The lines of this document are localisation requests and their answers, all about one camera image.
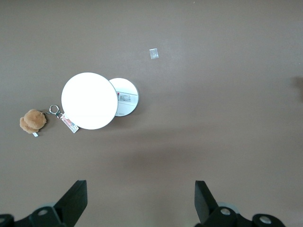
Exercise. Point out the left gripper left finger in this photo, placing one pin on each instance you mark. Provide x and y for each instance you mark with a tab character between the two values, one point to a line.
71	203

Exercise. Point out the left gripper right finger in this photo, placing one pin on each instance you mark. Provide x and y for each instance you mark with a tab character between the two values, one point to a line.
206	203

